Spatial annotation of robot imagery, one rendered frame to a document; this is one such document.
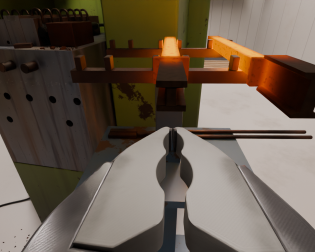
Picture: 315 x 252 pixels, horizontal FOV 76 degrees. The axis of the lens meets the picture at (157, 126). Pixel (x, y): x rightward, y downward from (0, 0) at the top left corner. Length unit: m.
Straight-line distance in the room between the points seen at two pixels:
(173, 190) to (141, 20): 0.54
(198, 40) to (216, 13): 3.65
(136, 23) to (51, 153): 0.56
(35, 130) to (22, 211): 0.75
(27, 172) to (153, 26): 0.77
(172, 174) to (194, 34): 0.84
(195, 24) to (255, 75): 0.90
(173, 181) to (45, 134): 0.52
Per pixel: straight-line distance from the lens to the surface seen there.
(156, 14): 0.74
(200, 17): 1.16
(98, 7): 1.18
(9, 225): 1.47
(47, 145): 0.86
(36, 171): 1.00
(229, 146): 0.60
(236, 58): 0.33
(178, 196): 0.44
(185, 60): 0.27
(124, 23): 0.77
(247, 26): 5.04
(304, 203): 1.56
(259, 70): 0.29
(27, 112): 0.82
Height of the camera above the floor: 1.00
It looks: 29 degrees down
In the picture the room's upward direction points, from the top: 1 degrees counter-clockwise
